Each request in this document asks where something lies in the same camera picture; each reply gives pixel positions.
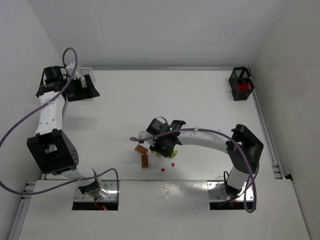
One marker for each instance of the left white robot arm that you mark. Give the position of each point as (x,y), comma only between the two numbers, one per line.
(52,150)

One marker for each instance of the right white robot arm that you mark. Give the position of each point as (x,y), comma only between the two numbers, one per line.
(240,144)

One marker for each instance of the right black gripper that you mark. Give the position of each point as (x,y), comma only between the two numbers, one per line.
(165,150)

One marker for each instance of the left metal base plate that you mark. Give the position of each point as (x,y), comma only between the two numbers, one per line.
(107,194)

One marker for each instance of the white slotted container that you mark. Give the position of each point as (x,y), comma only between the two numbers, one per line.
(82,71)

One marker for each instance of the metal base plate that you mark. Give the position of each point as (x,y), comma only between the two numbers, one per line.
(217,192)
(107,194)

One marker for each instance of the red roof lego piece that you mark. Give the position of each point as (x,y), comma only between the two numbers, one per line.
(244,86)

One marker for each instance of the lime lego with stud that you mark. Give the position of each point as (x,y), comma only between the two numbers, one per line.
(174,153)

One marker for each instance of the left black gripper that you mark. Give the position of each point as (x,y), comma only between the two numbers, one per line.
(83,88)

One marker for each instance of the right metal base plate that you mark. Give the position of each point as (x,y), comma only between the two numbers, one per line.
(217,192)

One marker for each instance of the black slotted container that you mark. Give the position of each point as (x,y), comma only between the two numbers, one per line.
(240,75)

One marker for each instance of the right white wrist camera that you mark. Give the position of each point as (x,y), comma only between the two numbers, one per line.
(143,135)

